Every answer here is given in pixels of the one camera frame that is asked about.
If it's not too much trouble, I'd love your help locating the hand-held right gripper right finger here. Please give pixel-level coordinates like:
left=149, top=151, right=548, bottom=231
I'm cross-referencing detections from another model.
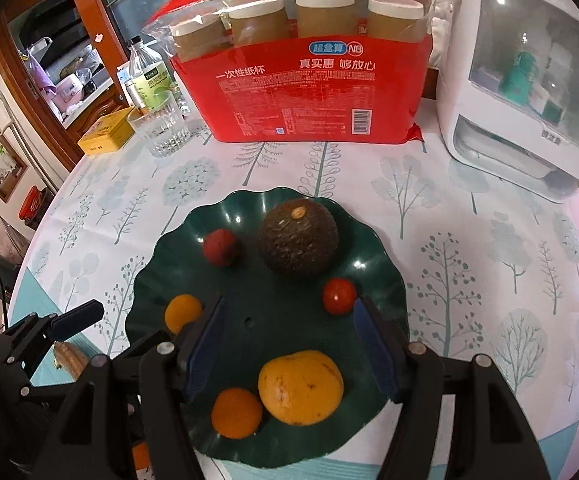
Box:
left=353, top=296, right=545, bottom=480

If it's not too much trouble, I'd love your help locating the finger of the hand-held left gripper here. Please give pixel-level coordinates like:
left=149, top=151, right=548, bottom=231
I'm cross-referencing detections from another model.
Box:
left=20, top=366, right=86, bottom=402
left=0, top=300, right=105, bottom=362

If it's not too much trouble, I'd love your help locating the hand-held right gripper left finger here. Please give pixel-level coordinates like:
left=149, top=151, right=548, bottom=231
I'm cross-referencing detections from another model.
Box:
left=30, top=294, right=225, bottom=480

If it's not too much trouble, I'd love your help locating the brown overripe banana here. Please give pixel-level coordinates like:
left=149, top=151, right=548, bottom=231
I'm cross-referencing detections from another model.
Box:
left=54, top=341, right=90, bottom=377

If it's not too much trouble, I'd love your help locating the red cherry tomato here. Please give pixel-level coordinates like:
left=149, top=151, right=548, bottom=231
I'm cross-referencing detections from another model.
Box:
left=322, top=278, right=357, bottom=316

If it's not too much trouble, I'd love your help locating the orange mandarin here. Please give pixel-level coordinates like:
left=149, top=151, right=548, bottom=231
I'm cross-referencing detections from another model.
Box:
left=211, top=387, right=264, bottom=441

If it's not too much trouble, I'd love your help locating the dark green scalloped plate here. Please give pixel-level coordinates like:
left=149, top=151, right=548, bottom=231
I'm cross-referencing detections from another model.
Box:
left=126, top=187, right=410, bottom=461

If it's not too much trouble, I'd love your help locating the large yellow orange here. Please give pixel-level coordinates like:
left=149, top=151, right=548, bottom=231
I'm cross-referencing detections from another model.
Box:
left=258, top=351, right=345, bottom=427

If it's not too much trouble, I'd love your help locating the red lychee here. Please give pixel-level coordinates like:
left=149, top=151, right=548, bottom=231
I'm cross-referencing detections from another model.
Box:
left=204, top=229, right=243, bottom=267

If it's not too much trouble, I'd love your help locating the dark avocado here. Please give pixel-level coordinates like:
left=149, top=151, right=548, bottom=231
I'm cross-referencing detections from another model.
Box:
left=258, top=201, right=340, bottom=278

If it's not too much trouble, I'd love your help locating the teal striped table runner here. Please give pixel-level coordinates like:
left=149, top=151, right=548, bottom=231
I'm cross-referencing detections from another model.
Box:
left=17, top=265, right=470, bottom=480

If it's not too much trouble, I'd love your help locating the red container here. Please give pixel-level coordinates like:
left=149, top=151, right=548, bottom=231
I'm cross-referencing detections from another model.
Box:
left=20, top=185, right=55, bottom=222

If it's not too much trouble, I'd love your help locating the yellow tin box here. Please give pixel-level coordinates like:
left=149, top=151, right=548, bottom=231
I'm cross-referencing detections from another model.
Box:
left=78, top=106, right=138, bottom=155

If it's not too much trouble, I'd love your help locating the metal pole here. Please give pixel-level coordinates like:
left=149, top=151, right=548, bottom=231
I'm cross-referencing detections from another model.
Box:
left=0, top=90, right=56, bottom=192

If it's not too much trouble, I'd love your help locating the wooden kitchen base cabinet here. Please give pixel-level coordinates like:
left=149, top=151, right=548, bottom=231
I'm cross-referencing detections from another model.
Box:
left=62, top=94, right=131, bottom=132

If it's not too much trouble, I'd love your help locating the clear ribbed drinking glass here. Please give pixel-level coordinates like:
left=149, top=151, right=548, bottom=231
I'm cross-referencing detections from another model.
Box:
left=128, top=91, right=193, bottom=159

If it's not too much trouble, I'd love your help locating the pink plastic bag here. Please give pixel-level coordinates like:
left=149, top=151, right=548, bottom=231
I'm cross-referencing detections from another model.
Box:
left=54, top=72, right=83, bottom=112

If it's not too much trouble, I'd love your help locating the clear bottle green label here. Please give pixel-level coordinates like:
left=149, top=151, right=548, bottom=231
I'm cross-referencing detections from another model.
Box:
left=126, top=35, right=176, bottom=116

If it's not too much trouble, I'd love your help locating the red paper cup bag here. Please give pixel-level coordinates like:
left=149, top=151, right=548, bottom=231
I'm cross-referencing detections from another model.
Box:
left=142, top=0, right=463, bottom=145

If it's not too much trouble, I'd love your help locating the white countertop sterilizer appliance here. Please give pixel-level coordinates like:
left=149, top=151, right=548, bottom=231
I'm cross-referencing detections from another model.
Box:
left=432, top=0, right=579, bottom=204

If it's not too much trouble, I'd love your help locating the paper cup stack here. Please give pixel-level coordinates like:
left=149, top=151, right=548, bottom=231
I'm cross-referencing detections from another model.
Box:
left=228, top=0, right=290, bottom=49
left=171, top=12, right=230, bottom=62
left=368, top=0, right=425, bottom=42
left=295, top=0, right=356, bottom=39

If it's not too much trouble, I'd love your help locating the frosted glass sliding door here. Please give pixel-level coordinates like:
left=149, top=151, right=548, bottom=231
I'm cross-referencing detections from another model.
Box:
left=87, top=0, right=220, bottom=78

